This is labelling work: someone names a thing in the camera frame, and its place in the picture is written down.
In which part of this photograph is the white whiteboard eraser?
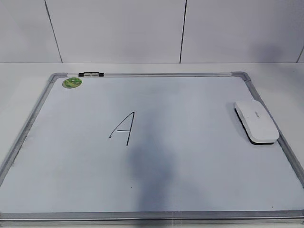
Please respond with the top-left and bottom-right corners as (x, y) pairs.
(234, 100), (280, 145)

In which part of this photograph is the black silver hanging clip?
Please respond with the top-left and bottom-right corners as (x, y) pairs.
(78, 72), (104, 77)

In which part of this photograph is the green round sticker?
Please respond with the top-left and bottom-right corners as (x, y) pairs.
(62, 77), (82, 89)

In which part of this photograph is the whiteboard with grey frame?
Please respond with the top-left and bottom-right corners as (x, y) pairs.
(0, 72), (304, 225)

